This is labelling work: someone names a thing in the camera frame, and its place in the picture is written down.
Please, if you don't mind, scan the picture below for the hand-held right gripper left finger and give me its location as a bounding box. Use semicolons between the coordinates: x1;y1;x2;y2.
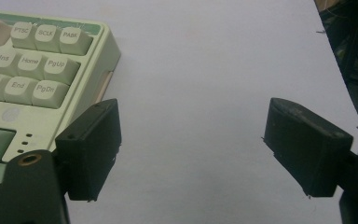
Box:
54;98;122;202

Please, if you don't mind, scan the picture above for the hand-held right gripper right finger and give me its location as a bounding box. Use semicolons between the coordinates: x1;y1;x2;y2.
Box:
262;97;354;199

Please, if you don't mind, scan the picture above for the green and cream keyboard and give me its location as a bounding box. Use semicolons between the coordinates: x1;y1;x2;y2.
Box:
0;8;122;194

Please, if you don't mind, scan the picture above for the white table mat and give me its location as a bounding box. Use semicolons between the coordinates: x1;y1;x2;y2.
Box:
0;0;358;224

